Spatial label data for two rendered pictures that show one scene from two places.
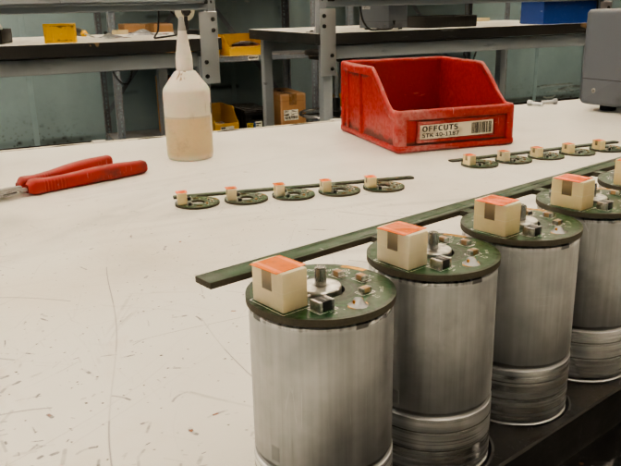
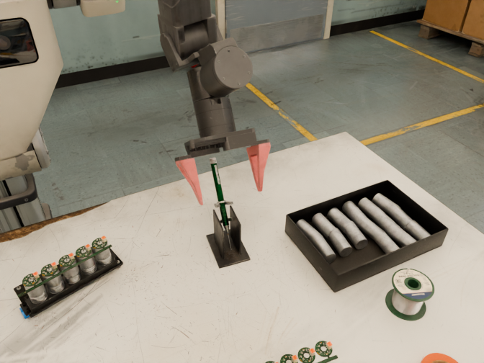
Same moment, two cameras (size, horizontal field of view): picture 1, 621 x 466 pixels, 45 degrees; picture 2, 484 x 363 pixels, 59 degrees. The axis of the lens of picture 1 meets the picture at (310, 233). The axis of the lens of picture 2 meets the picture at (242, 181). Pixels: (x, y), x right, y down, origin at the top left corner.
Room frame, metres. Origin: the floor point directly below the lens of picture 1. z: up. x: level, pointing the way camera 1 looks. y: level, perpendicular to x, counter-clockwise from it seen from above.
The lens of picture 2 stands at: (0.62, 0.21, 1.32)
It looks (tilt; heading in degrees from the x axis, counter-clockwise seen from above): 38 degrees down; 177
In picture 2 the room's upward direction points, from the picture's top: straight up
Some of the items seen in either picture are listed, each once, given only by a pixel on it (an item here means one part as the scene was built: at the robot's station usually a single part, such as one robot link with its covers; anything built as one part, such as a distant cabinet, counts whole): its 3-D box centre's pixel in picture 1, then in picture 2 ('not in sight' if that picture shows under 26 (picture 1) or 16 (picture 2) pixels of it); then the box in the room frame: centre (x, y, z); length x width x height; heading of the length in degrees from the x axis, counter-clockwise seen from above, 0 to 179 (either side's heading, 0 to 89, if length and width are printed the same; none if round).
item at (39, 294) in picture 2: not in sight; (35, 289); (0.19, -0.09, 0.79); 0.02 x 0.02 x 0.05
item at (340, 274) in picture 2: not in sight; (364, 230); (0.07, 0.46, 0.77); 0.24 x 0.16 x 0.04; 113
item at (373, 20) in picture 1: (383, 16); not in sight; (3.01, -0.30, 0.80); 0.15 x 0.12 x 0.10; 43
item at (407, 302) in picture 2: not in sight; (409, 294); (0.21, 0.49, 0.78); 0.06 x 0.06 x 0.05
